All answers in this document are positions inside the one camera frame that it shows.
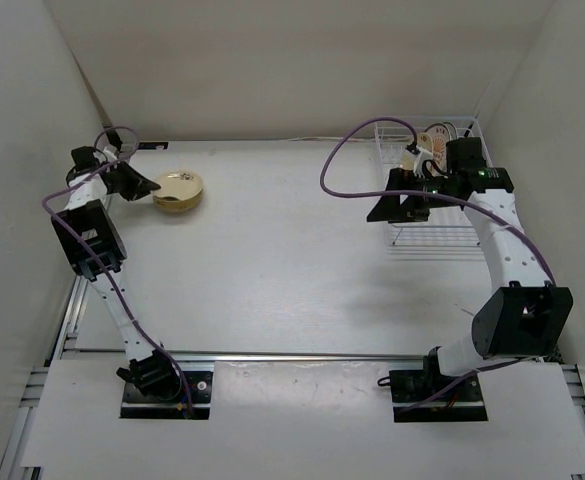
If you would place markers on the cream plate with orange pattern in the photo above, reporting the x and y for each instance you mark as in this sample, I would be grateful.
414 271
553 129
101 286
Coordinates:
435 138

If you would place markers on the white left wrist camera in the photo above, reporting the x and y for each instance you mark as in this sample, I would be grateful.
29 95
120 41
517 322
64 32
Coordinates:
111 152

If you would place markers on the white wire dish rack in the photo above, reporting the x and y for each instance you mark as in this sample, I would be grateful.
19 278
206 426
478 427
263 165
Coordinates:
446 228

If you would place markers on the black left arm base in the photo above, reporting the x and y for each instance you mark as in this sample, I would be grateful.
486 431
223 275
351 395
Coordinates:
171 406

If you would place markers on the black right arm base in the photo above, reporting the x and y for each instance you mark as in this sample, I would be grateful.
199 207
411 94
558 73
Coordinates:
418 397

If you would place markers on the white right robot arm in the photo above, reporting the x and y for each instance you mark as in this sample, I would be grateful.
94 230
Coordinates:
527 310

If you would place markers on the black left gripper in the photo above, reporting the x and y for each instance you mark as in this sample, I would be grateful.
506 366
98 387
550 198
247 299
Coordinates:
138 185

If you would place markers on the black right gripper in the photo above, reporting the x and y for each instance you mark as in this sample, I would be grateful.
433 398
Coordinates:
403 181

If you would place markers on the cream plate with dark print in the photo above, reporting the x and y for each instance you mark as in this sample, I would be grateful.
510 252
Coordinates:
180 184

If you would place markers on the black label sticker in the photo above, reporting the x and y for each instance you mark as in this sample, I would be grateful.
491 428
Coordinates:
159 145

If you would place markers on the aluminium frame rail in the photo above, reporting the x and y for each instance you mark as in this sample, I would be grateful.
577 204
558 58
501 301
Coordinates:
190 357

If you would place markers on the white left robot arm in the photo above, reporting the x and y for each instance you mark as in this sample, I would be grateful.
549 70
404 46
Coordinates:
95 252

